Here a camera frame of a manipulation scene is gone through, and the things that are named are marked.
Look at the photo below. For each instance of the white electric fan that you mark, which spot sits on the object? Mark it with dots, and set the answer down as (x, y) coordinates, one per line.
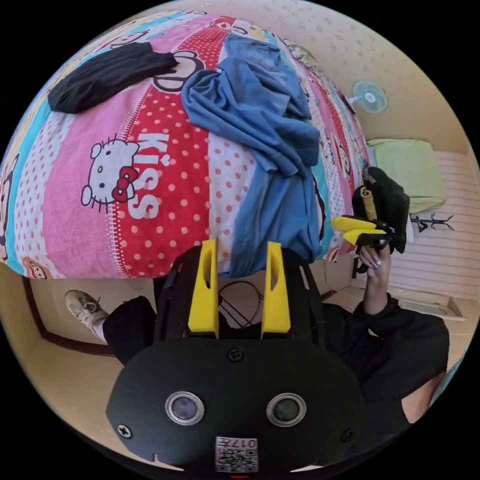
(369, 96)

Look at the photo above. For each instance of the blue jeans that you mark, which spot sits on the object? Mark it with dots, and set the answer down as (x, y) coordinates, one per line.
(258, 112)

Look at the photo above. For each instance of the black garment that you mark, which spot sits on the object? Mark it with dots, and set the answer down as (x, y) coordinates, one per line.
(108, 77)

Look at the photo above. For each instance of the bed with cartoon print sheet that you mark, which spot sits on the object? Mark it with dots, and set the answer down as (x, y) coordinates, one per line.
(165, 180)

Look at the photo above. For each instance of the person's body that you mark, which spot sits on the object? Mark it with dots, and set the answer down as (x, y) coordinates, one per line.
(356, 356)

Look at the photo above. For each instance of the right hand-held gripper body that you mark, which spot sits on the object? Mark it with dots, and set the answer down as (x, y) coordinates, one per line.
(392, 202)

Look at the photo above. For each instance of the person's right forearm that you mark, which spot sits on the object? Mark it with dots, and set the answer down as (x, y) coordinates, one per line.
(393, 318)

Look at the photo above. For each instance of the person's right hand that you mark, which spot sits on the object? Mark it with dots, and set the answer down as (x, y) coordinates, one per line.
(373, 262)

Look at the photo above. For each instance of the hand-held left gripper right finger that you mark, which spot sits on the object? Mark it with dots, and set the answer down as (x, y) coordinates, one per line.
(275, 300)

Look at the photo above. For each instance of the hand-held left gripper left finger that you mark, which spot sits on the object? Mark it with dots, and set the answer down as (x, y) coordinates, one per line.
(204, 292)

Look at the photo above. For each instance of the black coat rack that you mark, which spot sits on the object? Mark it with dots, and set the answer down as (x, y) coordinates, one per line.
(433, 223)

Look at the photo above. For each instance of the light green cushion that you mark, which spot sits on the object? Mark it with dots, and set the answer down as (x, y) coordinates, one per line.
(408, 172)

